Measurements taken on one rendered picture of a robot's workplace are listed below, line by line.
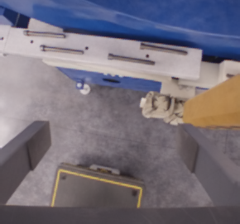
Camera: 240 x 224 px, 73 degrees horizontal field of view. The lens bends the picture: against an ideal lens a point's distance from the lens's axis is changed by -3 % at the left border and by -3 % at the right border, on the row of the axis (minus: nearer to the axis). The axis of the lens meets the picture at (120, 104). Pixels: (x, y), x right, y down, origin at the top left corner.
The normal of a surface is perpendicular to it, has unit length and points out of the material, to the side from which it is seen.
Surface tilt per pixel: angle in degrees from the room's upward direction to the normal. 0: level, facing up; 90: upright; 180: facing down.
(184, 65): 0
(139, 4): 15
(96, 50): 0
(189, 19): 5
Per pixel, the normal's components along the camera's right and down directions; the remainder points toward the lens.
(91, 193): -0.08, -0.14
